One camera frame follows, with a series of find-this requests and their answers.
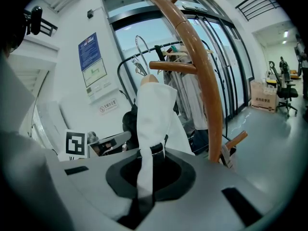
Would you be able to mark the white garment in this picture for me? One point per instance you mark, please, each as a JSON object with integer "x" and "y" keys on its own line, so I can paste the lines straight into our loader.
{"x": 154, "y": 109}

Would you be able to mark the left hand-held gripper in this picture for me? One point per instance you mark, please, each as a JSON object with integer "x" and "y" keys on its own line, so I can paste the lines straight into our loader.
{"x": 75, "y": 143}

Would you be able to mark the ceiling light panel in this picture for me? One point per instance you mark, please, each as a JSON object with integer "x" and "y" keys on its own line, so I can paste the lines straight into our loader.
{"x": 286, "y": 34}

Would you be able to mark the black framed glass door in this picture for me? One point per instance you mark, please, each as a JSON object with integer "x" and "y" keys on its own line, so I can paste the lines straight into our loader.
{"x": 130, "y": 40}

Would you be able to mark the framed evacuation plan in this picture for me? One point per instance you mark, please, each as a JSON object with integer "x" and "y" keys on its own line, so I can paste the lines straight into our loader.
{"x": 93, "y": 73}

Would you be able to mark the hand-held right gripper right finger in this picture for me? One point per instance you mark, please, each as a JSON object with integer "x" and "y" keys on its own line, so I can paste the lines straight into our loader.
{"x": 211, "y": 189}

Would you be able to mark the no smoking sign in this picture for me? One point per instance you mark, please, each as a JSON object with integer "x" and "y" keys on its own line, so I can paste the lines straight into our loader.
{"x": 109, "y": 106}

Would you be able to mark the black metal railing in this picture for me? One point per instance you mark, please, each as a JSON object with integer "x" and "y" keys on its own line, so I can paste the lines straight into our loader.
{"x": 246, "y": 14}

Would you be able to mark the black office chair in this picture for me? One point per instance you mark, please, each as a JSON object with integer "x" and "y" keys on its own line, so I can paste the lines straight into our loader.
{"x": 287, "y": 94}

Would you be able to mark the person's white shirt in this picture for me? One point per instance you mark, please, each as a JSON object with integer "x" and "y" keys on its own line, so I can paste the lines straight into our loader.
{"x": 21, "y": 153}

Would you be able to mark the light grey zip jacket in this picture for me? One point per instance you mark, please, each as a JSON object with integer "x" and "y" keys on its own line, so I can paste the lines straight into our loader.
{"x": 195, "y": 100}

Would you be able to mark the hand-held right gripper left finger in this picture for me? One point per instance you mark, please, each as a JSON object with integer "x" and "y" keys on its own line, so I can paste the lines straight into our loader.
{"x": 84, "y": 189}

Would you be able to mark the small black wall box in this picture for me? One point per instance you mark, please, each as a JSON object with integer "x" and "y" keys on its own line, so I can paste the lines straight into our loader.
{"x": 90, "y": 13}

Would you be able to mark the printed cardboard box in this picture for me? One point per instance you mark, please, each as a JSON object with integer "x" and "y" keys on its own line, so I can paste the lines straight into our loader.
{"x": 263, "y": 100}

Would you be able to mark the blue wall poster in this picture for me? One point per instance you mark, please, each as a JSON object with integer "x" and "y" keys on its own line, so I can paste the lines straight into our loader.
{"x": 89, "y": 49}

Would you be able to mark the orange wooden coat stand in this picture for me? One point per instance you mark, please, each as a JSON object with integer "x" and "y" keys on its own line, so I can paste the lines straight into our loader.
{"x": 204, "y": 64}

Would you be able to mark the black garment rack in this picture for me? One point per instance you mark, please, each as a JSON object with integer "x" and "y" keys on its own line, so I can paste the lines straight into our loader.
{"x": 118, "y": 76}

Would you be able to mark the black backpack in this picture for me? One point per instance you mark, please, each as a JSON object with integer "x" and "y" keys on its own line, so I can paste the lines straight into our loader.
{"x": 130, "y": 126}

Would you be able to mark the black head-worn camera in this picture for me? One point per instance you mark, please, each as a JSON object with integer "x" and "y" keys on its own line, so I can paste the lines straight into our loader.
{"x": 36, "y": 20}

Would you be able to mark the dark grey jacket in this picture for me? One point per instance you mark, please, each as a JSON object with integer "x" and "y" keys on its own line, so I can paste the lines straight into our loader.
{"x": 170, "y": 85}

